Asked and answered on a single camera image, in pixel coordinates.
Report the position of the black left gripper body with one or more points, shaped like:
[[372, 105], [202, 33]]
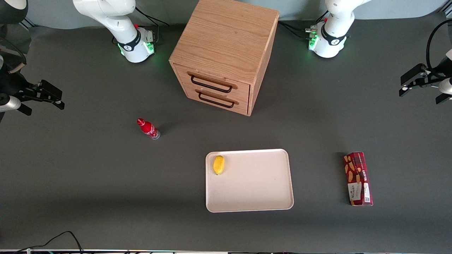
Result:
[[433, 76]]

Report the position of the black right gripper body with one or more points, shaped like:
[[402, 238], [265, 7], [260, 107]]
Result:
[[13, 85]]

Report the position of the red cookie box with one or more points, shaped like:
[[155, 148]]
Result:
[[358, 178]]

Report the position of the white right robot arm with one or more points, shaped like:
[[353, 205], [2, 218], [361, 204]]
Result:
[[120, 24]]

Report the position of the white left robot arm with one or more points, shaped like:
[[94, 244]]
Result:
[[335, 31]]

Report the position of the beige plastic tray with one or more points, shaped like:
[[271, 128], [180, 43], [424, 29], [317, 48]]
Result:
[[254, 183]]

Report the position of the red soda bottle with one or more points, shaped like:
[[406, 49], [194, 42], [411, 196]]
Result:
[[148, 128]]

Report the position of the wide wooden drawer front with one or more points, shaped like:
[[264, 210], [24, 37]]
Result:
[[243, 92]]

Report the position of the narrow wooden drawer front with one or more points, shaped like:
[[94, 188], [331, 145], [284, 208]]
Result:
[[243, 107]]

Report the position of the yellow lemon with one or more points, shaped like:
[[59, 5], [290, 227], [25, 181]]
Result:
[[218, 164]]

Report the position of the wooden drawer cabinet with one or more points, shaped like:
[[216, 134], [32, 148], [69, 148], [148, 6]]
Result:
[[226, 38]]

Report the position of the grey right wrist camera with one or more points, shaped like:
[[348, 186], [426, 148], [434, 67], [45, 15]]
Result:
[[9, 103]]

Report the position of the aluminium frame rail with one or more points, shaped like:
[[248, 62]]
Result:
[[447, 13], [27, 23]]

